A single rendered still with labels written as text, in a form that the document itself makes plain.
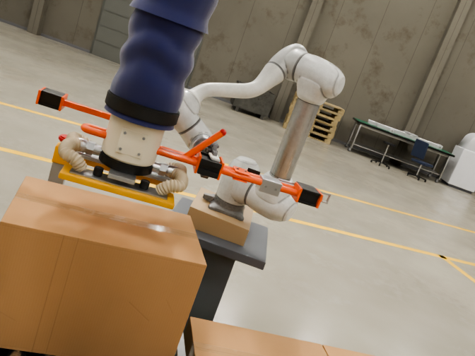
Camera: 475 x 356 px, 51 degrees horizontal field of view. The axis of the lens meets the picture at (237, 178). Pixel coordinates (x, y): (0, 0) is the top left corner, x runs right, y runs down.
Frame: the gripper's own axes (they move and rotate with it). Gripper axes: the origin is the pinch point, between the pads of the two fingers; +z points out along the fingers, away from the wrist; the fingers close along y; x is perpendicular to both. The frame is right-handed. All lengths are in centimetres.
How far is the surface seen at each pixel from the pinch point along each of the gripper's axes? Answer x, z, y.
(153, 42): 29.1, 9.7, -31.2
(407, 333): -224, -149, 122
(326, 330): -144, -127, 122
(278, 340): -54, -15, 67
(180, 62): 20.2, 8.2, -28.4
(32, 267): 44, 19, 39
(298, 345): -63, -14, 67
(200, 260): -3.2, 15.3, 26.6
